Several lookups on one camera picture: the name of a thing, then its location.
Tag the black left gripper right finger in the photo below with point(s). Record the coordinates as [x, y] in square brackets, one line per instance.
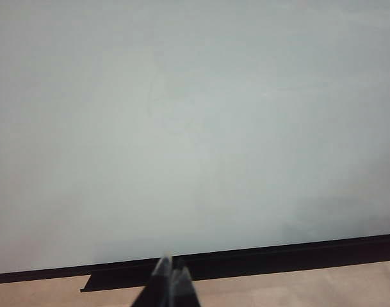
[184, 291]

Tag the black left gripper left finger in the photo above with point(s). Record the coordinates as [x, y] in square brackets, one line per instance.
[161, 288]

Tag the long black pen tray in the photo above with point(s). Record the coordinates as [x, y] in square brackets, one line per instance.
[246, 265]

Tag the large glass whiteboard black frame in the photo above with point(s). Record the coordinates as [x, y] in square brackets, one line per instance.
[188, 128]

